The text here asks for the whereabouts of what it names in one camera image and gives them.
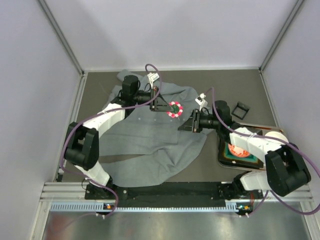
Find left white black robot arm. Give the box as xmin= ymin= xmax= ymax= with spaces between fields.
xmin=62 ymin=72 xmax=174 ymax=190

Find grey button-up shirt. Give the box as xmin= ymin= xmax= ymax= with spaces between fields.
xmin=99 ymin=82 xmax=207 ymax=188

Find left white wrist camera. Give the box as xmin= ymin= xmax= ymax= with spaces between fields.
xmin=147 ymin=72 xmax=160 ymax=83

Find black square plate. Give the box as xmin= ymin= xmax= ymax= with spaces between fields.
xmin=217 ymin=137 xmax=265 ymax=170

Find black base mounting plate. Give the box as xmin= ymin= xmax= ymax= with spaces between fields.
xmin=84 ymin=181 xmax=263 ymax=201

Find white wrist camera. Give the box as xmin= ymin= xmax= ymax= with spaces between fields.
xmin=147 ymin=72 xmax=160 ymax=83
xmin=195 ymin=93 xmax=208 ymax=108

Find red white patterned dish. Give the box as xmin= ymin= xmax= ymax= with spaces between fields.
xmin=228 ymin=144 xmax=251 ymax=158

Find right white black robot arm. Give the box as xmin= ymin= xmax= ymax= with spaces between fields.
xmin=178 ymin=100 xmax=312 ymax=197

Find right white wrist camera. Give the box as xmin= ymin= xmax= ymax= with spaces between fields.
xmin=195 ymin=93 xmax=208 ymax=108

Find small black open box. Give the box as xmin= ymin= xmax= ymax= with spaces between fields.
xmin=231 ymin=101 xmax=251 ymax=120

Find grey slotted cable duct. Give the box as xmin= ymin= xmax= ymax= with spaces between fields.
xmin=50 ymin=202 xmax=251 ymax=213

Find silver metal tray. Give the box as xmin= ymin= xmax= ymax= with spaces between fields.
xmin=217 ymin=122 xmax=286 ymax=171

